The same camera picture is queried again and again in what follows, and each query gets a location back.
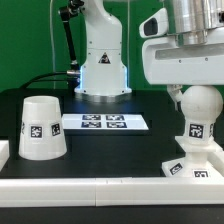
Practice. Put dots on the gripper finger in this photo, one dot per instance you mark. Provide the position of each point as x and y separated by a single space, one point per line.
175 93

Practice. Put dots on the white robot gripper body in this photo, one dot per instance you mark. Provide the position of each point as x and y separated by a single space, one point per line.
184 46

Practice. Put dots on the white lamp bulb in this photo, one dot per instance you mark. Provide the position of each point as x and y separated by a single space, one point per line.
201 106

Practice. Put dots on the white lamp base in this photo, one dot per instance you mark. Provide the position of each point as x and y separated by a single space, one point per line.
195 163

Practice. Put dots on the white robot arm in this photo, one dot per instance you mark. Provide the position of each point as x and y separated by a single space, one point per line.
184 45

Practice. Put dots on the white lamp shade cone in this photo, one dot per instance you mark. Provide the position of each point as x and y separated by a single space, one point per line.
42 135

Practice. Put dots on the white marker sheet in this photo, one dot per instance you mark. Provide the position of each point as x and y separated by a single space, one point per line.
104 122

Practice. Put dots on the white right fence rail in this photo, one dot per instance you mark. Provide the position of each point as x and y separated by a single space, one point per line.
219 163

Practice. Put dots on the white fence rail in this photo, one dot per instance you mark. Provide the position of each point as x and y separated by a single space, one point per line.
219 163
4 152
61 192

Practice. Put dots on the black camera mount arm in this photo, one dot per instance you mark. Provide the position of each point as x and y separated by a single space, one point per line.
67 12

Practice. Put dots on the white front fence rail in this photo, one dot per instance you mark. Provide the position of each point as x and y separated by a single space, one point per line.
61 192

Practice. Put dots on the white left fence rail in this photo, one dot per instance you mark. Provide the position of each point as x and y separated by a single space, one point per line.
4 152

